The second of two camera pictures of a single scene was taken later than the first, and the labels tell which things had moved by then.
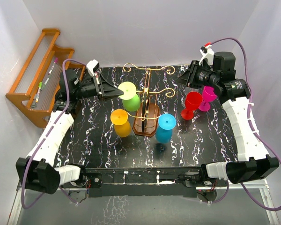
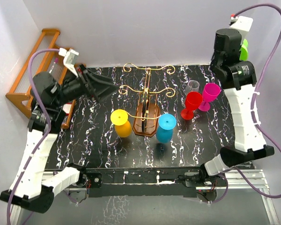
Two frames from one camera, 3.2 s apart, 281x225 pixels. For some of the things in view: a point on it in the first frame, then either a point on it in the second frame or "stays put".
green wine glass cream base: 130,101 -> 244,56
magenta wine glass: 208,95 stays put
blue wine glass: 164,130 stays put
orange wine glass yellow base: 119,117 stays put
